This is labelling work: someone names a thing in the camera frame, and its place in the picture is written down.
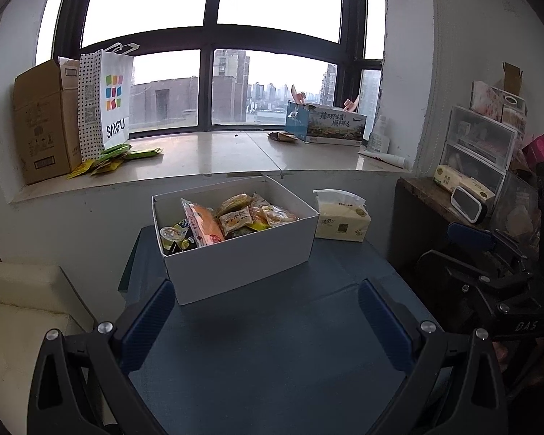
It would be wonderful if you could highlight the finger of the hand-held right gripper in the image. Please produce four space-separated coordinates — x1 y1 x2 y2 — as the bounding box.
446 222 540 266
417 249 527 309

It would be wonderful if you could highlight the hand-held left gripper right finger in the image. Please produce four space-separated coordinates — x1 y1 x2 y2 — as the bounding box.
358 278 511 435

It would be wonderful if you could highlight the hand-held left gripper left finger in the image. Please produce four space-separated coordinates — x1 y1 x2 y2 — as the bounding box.
26 278 177 435

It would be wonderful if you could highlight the yellow snack bag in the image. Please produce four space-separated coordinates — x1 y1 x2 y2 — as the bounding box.
176 219 198 251

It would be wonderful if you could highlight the white cardboard box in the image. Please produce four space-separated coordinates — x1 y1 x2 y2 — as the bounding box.
152 174 319 306

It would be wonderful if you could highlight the orange snack packet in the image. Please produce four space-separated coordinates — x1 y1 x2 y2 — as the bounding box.
181 198 225 248

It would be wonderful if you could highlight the clear bread snack packet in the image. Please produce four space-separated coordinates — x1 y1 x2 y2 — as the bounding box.
215 193 254 216
218 208 255 237
250 195 300 229

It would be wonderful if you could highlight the white framed black device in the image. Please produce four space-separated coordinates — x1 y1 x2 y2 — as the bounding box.
450 186 488 224

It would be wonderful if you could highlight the yellow white tissue pack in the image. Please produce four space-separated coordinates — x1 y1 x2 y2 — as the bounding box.
434 164 463 191
453 177 496 204

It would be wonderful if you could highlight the clear plastic bag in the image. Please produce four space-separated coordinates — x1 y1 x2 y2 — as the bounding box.
492 172 542 241

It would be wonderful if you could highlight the brown wooden side table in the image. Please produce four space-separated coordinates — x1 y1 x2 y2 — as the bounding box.
396 177 495 277

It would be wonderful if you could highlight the clear plastic drawer unit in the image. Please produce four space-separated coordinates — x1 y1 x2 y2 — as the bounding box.
441 105 518 195

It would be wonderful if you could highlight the cream tissue pack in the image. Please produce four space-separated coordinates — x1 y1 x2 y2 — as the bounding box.
313 189 372 242

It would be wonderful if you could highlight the magenta bag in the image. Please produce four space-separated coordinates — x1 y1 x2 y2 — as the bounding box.
521 133 544 168

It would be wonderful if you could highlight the white tube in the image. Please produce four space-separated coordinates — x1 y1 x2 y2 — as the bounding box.
358 149 406 167

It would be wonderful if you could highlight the cream sofa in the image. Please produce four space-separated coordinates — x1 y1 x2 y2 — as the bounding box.
0 263 96 435

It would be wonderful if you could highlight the white plastic bottle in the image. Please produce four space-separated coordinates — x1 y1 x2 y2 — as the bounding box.
367 115 391 154

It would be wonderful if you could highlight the pink printed box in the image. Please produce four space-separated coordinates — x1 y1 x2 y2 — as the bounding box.
470 80 529 132

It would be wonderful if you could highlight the small open cardboard box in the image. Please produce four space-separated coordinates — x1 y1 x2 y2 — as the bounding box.
502 62 524 94

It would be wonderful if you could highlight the pile of green yellow sachets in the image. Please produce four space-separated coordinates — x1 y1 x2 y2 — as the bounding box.
66 144 164 179

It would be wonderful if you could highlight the blue printed gift box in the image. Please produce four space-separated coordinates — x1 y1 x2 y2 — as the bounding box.
285 101 368 146

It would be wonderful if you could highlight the brown cardboard box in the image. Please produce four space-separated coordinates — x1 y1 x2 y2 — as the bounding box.
13 57 85 186

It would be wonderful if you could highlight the white polka dot shopping bag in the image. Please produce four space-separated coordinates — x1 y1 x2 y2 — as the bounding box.
77 42 140 162

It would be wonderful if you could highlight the black window frame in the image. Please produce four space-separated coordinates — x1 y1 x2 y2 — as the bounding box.
35 0 386 139

